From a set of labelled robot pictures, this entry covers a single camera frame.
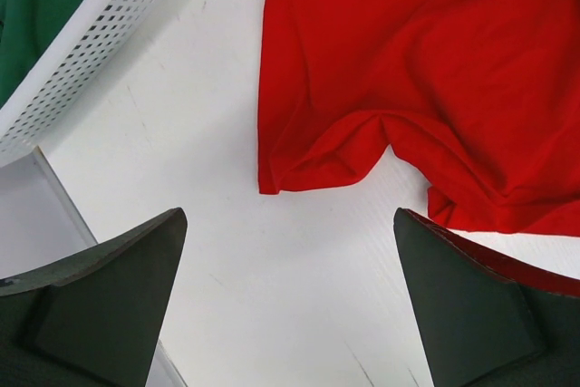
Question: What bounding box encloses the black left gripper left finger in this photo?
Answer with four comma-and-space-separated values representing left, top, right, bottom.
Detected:
1, 208, 187, 386

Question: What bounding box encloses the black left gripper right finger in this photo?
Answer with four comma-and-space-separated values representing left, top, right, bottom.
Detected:
393, 208, 579, 386

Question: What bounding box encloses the red t shirt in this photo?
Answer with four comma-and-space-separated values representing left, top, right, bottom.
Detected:
257, 0, 579, 237

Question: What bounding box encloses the white plastic basket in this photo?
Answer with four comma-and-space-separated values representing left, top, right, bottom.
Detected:
1, 0, 161, 166

